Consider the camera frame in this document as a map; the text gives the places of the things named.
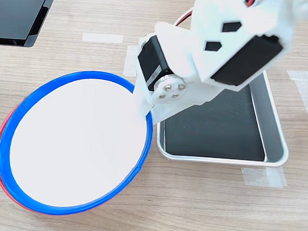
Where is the red black servo cable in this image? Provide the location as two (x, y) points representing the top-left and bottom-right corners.
(174, 6), (196, 28)

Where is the clear tape sheet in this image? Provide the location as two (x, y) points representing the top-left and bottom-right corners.
(283, 69), (308, 136)

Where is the white plate blue rim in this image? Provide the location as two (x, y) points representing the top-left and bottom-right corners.
(0, 64), (157, 222)

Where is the black glossy panel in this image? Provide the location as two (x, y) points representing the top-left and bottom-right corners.
(0, 0), (56, 50)

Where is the clear tape strip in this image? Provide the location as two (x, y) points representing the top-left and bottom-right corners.
(123, 44), (139, 77)
(82, 32), (124, 44)
(240, 165), (289, 189)

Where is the black tray mat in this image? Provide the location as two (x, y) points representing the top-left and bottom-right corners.
(161, 78), (270, 163)

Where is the steel tray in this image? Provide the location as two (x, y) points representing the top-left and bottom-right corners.
(154, 63), (295, 169)

